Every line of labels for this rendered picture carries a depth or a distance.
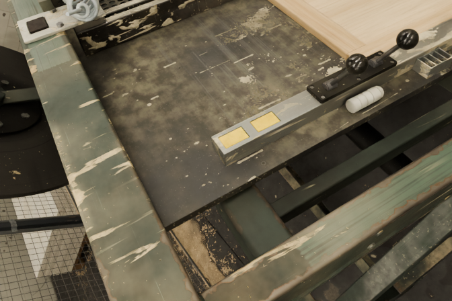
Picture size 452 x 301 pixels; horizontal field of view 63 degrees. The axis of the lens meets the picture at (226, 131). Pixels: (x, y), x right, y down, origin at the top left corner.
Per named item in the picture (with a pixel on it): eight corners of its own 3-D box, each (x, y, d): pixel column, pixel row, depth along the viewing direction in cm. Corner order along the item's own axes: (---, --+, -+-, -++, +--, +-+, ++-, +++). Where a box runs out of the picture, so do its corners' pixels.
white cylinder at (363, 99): (354, 116, 75) (383, 100, 77) (356, 106, 72) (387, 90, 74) (344, 107, 76) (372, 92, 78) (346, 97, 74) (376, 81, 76)
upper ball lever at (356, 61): (339, 91, 75) (377, 64, 62) (324, 99, 74) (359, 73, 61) (329, 75, 75) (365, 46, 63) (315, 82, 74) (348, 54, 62)
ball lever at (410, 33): (383, 68, 78) (428, 39, 65) (370, 76, 77) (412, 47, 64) (374, 54, 79) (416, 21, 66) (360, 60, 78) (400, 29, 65)
